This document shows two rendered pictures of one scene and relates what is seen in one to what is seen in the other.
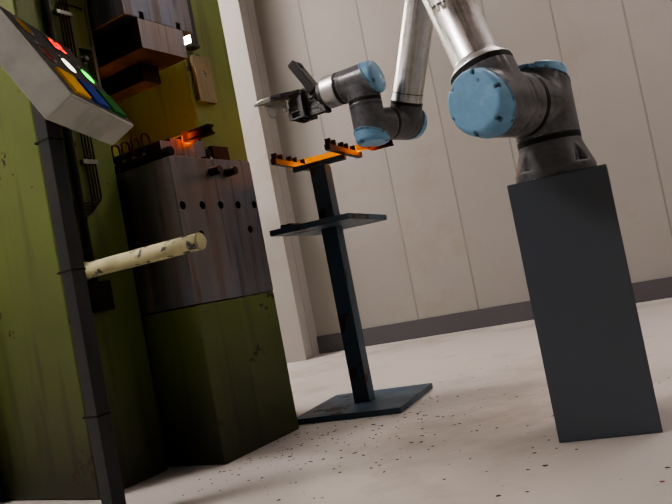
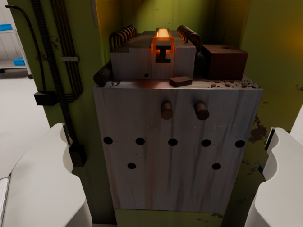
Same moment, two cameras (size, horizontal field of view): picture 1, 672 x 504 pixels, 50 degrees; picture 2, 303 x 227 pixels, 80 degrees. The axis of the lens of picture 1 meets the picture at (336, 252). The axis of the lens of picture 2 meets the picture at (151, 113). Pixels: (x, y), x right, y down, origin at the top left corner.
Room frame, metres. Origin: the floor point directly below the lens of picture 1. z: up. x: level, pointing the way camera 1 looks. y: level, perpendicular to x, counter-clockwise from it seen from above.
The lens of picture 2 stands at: (2.02, 0.02, 1.06)
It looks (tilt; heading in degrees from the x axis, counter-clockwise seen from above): 29 degrees down; 62
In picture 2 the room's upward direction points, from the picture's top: 1 degrees counter-clockwise
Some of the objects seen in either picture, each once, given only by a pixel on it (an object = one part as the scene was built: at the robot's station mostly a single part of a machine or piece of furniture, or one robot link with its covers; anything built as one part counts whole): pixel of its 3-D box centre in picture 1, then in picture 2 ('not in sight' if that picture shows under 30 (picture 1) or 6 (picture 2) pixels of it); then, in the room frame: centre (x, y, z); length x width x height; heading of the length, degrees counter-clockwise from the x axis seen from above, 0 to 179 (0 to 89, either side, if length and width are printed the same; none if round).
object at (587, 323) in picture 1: (582, 301); not in sight; (1.72, -0.55, 0.30); 0.22 x 0.22 x 0.60; 72
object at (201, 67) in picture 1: (203, 80); not in sight; (2.57, 0.36, 1.27); 0.09 x 0.02 x 0.17; 149
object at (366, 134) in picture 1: (371, 122); not in sight; (1.92, -0.16, 0.86); 0.12 x 0.09 x 0.12; 131
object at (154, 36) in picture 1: (118, 60); not in sight; (2.34, 0.59, 1.32); 0.42 x 0.20 x 0.10; 59
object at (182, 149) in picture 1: (137, 165); (155, 47); (2.34, 0.59, 0.96); 0.42 x 0.20 x 0.09; 59
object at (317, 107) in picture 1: (309, 102); not in sight; (2.01, -0.01, 0.97); 0.12 x 0.08 x 0.09; 59
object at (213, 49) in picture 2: (208, 159); (220, 61); (2.41, 0.37, 0.95); 0.12 x 0.09 x 0.07; 59
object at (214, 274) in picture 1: (162, 244); (168, 113); (2.39, 0.57, 0.69); 0.56 x 0.38 x 0.45; 59
